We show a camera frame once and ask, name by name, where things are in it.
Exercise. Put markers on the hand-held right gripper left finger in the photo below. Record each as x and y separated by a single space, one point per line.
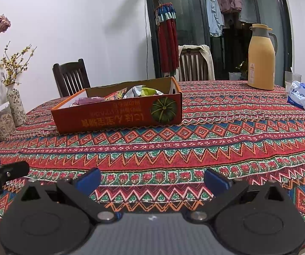
88 180

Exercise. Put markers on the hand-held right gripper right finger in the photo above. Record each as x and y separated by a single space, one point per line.
216 182

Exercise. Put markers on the orange cardboard box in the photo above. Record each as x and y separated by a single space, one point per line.
110 119

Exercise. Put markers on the pink snack packet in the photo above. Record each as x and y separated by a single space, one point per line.
88 101

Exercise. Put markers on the yellow orange snack packet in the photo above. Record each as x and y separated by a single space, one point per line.
116 94

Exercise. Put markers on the silver white snack packet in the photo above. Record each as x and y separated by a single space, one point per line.
132 91

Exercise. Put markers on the green snack packet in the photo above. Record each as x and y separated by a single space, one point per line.
152 92

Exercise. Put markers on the patterned red tablecloth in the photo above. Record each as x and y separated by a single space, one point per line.
195 143

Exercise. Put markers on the floral ceramic vase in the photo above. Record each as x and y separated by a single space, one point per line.
17 109

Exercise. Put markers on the yellow flower branches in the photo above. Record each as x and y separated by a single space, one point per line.
14 63

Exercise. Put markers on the dark wooden chair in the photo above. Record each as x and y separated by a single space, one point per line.
71 77

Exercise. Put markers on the brown wooden chair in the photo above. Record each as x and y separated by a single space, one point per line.
192 66

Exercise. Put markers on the chair with draped cloth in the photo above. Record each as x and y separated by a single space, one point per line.
208 58

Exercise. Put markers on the clear drinking glass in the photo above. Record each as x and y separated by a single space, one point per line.
289 78

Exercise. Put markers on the yellow thermos jug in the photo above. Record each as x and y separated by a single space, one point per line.
261 61

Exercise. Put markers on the dark sliding glass door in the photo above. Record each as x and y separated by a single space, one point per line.
152 32

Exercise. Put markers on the light blue hanging shirt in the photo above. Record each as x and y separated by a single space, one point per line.
213 13

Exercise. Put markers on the white hanging garment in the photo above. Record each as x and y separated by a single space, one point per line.
249 14

